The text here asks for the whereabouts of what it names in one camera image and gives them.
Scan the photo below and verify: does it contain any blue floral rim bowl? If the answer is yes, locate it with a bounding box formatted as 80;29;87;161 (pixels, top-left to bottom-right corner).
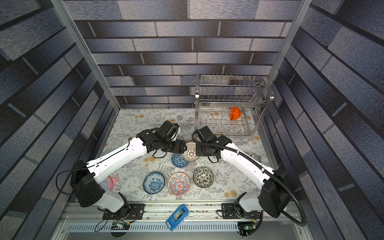
143;172;165;195

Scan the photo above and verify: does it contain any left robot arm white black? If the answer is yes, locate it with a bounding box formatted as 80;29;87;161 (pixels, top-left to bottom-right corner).
71;121;187;220

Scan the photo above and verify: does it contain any aluminium rail frame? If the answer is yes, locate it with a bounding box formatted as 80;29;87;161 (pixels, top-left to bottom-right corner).
52;200;312;240

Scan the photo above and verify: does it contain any blue dotted pattern bowl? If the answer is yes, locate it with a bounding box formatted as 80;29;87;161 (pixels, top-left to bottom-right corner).
171;153;189;168

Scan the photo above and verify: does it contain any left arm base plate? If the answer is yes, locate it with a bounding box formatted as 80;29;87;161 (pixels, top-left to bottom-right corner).
103;204;145;221

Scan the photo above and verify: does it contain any blue handheld meter device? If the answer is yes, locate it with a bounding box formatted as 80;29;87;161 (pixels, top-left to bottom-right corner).
166;205;189;232

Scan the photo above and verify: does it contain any black white floral bowl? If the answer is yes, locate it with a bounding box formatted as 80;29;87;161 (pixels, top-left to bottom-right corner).
193;167;214;189

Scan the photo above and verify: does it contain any red blue floral bowl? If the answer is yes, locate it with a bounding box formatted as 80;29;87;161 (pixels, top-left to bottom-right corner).
167;173;190;197

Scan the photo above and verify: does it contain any orange bowl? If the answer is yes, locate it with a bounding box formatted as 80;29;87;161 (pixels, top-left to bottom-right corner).
230;107;242;121

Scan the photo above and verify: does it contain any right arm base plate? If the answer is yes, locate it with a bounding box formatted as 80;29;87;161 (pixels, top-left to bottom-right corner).
221;203;263;220

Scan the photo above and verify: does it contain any steel two-tier dish rack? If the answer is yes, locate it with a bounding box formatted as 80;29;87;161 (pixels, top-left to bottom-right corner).
195;75;275;138

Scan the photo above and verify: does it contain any red soda can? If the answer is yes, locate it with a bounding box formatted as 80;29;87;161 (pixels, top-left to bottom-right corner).
251;154;262;163

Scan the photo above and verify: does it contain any pink alarm clock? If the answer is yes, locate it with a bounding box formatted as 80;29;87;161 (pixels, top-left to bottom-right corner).
100;174;118;191

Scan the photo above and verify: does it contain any black corrugated cable conduit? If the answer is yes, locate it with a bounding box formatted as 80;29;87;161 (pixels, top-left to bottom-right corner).
191;129;308;228

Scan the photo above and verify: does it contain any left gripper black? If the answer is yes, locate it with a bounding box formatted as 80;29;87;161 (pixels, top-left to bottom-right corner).
161;139;191;154

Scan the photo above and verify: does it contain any white lattice pattern bowl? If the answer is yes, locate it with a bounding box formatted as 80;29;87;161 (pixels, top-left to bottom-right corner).
182;142;200;162

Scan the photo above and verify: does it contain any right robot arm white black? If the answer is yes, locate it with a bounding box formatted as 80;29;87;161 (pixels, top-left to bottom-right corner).
192;127;302;219

